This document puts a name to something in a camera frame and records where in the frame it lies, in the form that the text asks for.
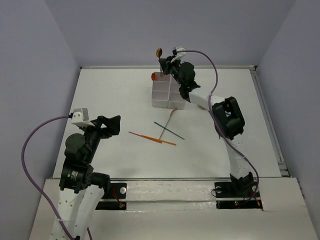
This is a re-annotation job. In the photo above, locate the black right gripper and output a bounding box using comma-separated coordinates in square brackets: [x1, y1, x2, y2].
[159, 55, 184, 87]

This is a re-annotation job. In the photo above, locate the brown fork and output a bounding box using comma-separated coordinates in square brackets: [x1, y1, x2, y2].
[158, 108, 177, 140]

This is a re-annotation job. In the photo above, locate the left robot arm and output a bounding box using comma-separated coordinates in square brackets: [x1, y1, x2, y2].
[49, 111, 121, 240]

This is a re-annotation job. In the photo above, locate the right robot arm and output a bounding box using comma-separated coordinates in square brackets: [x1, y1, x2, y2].
[158, 56, 259, 198]

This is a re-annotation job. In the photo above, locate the white left divided container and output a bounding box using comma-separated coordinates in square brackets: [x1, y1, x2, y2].
[151, 72, 170, 108]

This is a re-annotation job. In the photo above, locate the white divided container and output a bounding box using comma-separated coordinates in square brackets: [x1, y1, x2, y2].
[168, 76, 186, 110]
[151, 72, 170, 108]

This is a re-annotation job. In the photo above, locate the white right divided container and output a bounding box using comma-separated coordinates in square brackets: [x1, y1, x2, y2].
[168, 76, 186, 110]

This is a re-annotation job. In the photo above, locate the orange spoon in container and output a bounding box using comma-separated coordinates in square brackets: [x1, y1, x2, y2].
[151, 72, 158, 81]

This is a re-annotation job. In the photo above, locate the orange chopstick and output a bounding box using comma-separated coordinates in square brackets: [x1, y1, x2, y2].
[129, 131, 163, 144]

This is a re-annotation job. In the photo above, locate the yellow-orange chopstick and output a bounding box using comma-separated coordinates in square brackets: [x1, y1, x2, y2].
[141, 135, 177, 146]

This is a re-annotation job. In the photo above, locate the teal chopstick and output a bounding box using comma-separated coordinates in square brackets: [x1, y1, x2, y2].
[153, 121, 185, 140]

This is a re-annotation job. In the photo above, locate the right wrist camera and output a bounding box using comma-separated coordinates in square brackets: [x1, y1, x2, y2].
[171, 45, 186, 62]

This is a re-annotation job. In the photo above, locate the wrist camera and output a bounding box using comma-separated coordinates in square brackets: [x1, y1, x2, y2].
[171, 45, 186, 62]
[71, 108, 93, 128]

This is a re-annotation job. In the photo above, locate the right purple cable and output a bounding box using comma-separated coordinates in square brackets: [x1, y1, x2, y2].
[183, 50, 260, 201]

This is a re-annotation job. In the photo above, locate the purple cable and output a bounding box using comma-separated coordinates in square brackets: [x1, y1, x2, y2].
[183, 50, 260, 201]
[21, 115, 76, 240]

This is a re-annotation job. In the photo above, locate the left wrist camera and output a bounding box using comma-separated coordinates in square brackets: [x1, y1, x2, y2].
[71, 108, 93, 128]

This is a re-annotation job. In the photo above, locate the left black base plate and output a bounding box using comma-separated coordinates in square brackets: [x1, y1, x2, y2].
[95, 182, 127, 211]

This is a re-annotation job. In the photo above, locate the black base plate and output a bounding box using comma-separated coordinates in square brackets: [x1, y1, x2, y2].
[210, 181, 263, 210]
[95, 182, 127, 211]

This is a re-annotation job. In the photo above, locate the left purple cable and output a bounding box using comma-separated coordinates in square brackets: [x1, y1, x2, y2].
[21, 115, 76, 240]

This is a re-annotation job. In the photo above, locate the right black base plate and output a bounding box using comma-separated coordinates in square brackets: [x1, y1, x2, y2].
[210, 181, 263, 210]

